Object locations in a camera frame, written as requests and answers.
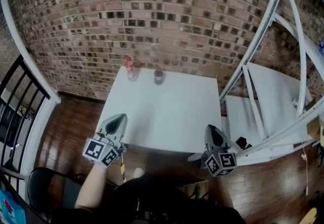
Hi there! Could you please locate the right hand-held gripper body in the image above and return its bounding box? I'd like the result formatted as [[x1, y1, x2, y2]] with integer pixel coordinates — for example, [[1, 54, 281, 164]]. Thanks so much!
[[201, 144, 238, 177]]

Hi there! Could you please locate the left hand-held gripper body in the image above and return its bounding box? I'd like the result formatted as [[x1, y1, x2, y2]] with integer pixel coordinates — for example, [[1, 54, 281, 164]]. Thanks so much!
[[82, 131, 128, 168]]

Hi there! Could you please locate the person's left forearm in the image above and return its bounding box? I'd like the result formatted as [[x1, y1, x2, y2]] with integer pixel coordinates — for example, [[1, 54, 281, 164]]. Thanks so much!
[[75, 163, 107, 212]]

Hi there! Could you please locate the person's right forearm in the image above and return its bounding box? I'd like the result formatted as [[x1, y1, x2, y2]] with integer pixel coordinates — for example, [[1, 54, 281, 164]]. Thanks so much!
[[216, 176, 237, 209]]

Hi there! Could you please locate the small black device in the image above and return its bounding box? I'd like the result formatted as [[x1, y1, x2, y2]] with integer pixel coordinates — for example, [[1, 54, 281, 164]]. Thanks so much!
[[235, 136, 253, 152]]

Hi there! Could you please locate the yellow black striped strip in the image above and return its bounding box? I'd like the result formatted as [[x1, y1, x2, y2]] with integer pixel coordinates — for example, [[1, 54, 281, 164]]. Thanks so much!
[[120, 153, 127, 183]]

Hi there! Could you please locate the white table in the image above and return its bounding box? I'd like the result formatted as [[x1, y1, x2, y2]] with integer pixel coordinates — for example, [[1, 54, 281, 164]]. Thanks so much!
[[97, 65, 223, 154]]

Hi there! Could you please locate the clear bottle with red cap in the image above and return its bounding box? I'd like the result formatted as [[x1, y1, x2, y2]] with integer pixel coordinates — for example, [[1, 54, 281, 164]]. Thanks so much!
[[125, 56, 140, 82]]

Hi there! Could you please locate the dark cola bottle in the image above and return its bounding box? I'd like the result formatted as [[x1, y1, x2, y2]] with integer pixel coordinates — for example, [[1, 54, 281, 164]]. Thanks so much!
[[153, 65, 165, 86]]

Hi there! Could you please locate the black chair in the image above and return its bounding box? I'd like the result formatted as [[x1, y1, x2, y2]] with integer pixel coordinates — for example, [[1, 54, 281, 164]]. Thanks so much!
[[27, 167, 85, 218]]

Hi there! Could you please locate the white metal shelf rack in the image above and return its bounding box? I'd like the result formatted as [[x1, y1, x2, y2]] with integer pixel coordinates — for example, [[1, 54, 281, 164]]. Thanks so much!
[[187, 0, 324, 168]]

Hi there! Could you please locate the person's black clothing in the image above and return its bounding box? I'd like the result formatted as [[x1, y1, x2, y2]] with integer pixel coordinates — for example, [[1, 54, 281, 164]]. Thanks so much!
[[50, 173, 247, 224]]

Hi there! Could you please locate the black metal railing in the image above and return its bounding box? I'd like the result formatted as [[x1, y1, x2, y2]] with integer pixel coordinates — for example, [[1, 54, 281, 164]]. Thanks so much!
[[0, 54, 51, 170]]

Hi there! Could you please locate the brown carton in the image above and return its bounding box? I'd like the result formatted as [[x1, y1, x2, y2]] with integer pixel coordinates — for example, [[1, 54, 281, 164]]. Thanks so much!
[[305, 96, 324, 144]]

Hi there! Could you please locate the tan rounded object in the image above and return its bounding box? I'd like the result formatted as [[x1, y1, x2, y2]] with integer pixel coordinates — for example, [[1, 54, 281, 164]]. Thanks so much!
[[301, 207, 318, 224]]

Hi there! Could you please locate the blue printed packet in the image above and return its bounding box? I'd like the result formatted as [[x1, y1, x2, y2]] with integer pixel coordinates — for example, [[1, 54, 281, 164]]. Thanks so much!
[[0, 189, 27, 224]]

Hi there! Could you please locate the white curved post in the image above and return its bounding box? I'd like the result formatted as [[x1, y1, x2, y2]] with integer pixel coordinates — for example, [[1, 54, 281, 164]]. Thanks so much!
[[0, 0, 62, 202]]

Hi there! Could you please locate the white hanging cord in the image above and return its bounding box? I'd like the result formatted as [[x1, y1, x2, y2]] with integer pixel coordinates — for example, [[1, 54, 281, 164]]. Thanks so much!
[[300, 141, 310, 196]]

